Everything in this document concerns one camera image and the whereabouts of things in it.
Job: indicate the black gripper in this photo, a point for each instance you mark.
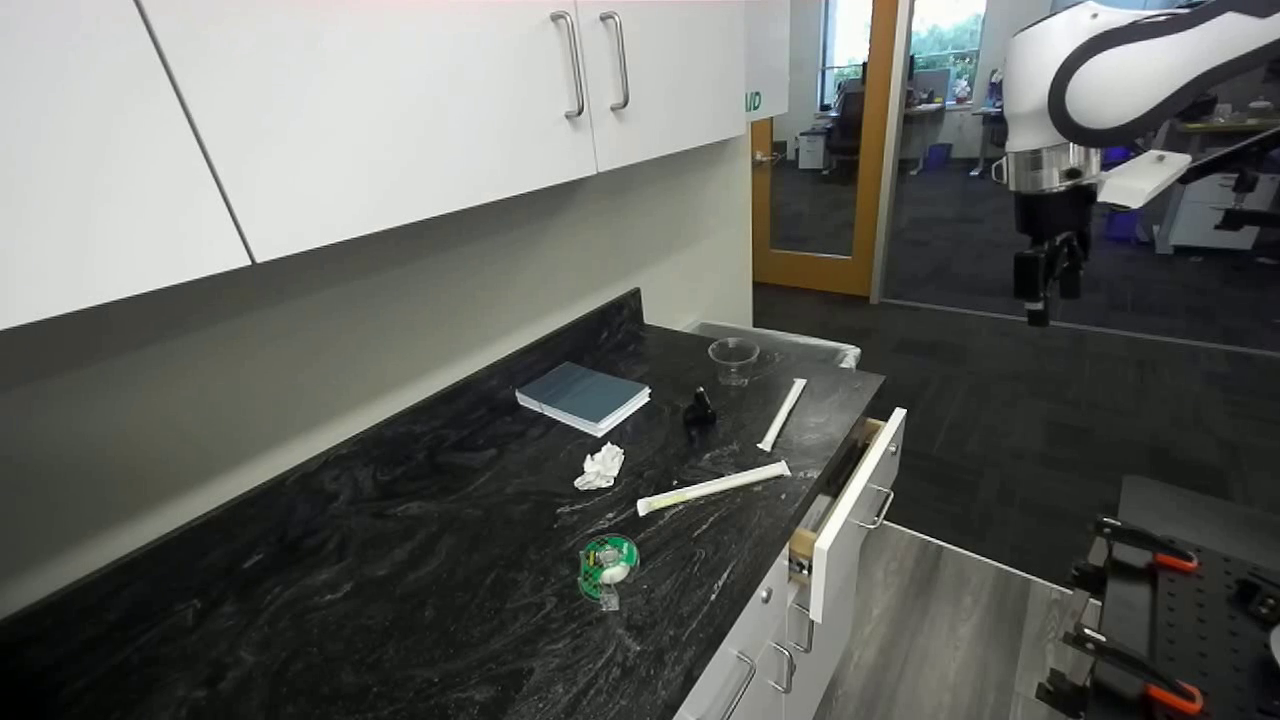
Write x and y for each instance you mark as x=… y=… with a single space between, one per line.
x=1055 y=213

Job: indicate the white drawer with wooden sides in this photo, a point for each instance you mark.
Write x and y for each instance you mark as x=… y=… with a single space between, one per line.
x=853 y=515

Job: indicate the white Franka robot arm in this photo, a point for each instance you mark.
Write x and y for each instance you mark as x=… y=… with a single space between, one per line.
x=1120 y=67

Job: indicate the short white stick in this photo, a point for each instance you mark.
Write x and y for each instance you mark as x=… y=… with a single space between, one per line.
x=783 y=413

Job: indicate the small black bottle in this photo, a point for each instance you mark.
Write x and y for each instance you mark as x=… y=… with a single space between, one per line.
x=698 y=419

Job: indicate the black perforated board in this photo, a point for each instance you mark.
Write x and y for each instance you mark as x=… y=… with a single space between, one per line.
x=1213 y=624

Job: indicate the long white tube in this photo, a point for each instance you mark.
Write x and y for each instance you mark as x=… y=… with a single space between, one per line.
x=715 y=490

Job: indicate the narrow white cabinet door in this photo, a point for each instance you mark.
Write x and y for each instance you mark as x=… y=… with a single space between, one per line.
x=686 y=67

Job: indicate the white base cabinet with drawers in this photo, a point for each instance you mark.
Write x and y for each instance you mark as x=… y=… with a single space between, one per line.
x=760 y=655

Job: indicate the crumpled white tissue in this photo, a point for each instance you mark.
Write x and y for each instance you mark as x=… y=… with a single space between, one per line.
x=603 y=464

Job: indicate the green tape roll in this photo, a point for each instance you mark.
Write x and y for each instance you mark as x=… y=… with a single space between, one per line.
x=594 y=560

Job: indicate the wide white cabinet door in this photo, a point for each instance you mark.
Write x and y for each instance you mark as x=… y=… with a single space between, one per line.
x=386 y=107

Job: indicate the wooden door frame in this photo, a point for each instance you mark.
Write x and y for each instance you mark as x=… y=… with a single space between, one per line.
x=878 y=144

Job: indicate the small green wall sticker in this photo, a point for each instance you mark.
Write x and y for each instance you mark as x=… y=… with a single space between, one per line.
x=755 y=102

